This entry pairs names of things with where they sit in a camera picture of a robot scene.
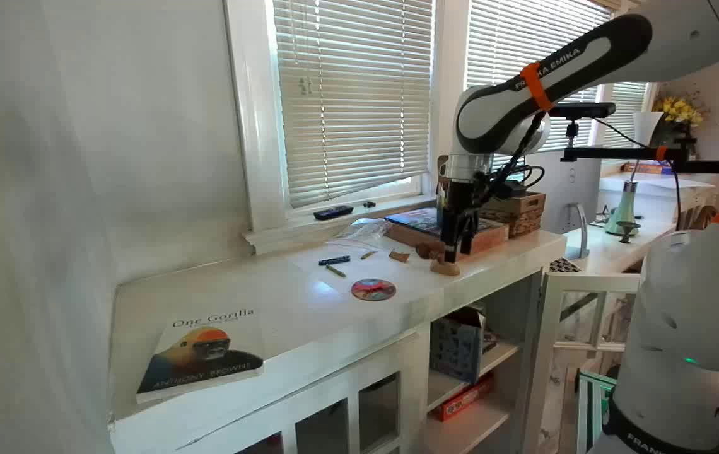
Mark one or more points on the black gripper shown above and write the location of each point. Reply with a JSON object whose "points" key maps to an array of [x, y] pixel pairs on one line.
{"points": [[462, 200]]}

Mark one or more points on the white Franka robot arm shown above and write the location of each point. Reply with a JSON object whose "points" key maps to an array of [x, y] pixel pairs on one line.
{"points": [[695, 302]]}

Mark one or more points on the brown wooden box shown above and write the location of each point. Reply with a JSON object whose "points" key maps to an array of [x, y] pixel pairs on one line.
{"points": [[493, 237]]}

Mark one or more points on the small wooden block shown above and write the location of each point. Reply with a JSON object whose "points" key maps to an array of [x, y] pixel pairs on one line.
{"points": [[444, 267], [400, 254]]}

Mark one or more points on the brown wooden crate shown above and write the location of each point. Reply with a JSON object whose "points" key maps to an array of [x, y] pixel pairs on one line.
{"points": [[522, 215]]}

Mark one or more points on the clear plastic bag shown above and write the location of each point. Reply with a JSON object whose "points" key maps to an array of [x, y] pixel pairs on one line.
{"points": [[370, 233]]}

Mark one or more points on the small black sill item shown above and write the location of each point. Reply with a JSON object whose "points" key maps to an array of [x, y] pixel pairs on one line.
{"points": [[370, 201]]}

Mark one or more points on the red compact disc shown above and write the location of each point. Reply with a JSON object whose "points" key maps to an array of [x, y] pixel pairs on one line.
{"points": [[373, 291]]}

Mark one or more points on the blue patterned box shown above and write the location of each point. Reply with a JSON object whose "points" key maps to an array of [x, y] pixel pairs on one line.
{"points": [[457, 345]]}

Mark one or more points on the white computer monitor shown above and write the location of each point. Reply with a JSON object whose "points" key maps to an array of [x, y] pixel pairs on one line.
{"points": [[574, 189]]}

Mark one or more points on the white wooden chair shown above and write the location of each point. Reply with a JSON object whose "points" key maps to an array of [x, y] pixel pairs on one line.
{"points": [[575, 280]]}

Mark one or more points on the green crayon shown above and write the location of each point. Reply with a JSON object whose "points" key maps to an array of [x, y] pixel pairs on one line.
{"points": [[336, 271]]}

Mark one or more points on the blue crayon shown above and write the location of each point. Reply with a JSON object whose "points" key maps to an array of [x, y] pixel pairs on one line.
{"points": [[334, 259]]}

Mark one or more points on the black remote control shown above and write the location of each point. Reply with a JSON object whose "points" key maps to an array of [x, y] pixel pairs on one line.
{"points": [[334, 211]]}

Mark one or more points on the red book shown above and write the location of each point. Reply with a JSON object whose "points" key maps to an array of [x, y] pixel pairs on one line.
{"points": [[462, 398]]}

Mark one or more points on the mint green appliance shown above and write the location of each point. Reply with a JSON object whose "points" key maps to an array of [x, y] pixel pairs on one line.
{"points": [[623, 215]]}

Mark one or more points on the wide white window blind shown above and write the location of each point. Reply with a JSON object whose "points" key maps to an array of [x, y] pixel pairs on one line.
{"points": [[350, 102]]}

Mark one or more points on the white shelf cabinet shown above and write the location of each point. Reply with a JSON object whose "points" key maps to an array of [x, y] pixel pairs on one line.
{"points": [[334, 379]]}

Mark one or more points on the narrow white window blind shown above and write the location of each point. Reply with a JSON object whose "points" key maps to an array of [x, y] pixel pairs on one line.
{"points": [[500, 41]]}

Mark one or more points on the teal framed board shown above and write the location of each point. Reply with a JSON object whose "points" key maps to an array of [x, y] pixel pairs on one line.
{"points": [[595, 407]]}

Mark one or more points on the yellow flowers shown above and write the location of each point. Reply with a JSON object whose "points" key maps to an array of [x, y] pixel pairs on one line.
{"points": [[679, 108]]}

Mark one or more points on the bird cover book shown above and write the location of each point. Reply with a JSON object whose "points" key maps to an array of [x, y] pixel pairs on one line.
{"points": [[197, 355]]}

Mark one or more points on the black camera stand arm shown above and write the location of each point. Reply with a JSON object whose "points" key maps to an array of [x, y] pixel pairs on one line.
{"points": [[611, 155]]}

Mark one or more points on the black stereo camera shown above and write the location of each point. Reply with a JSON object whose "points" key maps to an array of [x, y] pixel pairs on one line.
{"points": [[580, 108]]}

